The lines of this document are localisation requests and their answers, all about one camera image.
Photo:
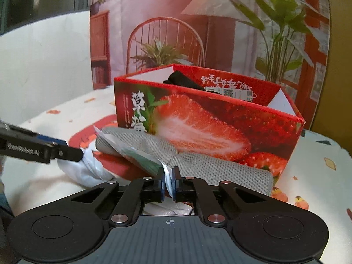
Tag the black cloth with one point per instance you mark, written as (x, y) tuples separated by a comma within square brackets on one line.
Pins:
[(178, 79)]

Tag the red strawberry cardboard box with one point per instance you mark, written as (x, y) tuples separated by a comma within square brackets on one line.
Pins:
[(209, 121)]

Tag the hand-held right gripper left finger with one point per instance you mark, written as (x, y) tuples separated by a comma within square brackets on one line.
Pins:
[(162, 183)]

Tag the white plastic packet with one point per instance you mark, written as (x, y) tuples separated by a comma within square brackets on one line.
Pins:
[(82, 169)]

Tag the grey mesh towel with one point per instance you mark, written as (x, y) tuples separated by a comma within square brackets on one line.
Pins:
[(220, 173)]

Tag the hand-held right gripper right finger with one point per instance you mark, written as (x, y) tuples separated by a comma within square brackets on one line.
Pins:
[(174, 184)]

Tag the wall poster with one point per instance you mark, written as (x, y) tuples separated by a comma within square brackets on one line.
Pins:
[(165, 5)]

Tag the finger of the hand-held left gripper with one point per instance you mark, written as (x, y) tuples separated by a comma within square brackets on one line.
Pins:
[(68, 153), (45, 139)]

